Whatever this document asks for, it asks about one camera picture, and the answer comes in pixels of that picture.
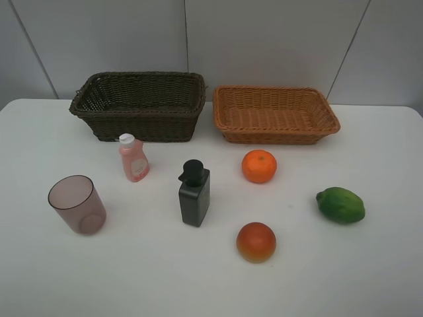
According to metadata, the dark green pump bottle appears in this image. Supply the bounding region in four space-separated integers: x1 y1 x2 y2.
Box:
178 159 210 227

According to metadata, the orange mandarin fruit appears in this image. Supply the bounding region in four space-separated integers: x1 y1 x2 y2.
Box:
241 150 278 184

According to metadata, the pink bottle white cap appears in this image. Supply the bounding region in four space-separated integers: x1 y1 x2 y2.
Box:
119 133 149 182

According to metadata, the red yellow peach fruit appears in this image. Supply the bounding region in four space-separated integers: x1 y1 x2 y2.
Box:
236 222 276 264

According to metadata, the green lime fruit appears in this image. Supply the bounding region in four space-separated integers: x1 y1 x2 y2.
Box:
316 187 365 225

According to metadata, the translucent mauve plastic cup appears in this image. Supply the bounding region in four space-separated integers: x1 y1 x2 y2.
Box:
48 175 106 235

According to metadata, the light orange wicker basket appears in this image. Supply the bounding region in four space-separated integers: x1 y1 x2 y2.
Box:
213 85 340 145

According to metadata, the dark brown wicker basket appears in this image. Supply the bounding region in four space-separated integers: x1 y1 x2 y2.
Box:
69 71 206 143

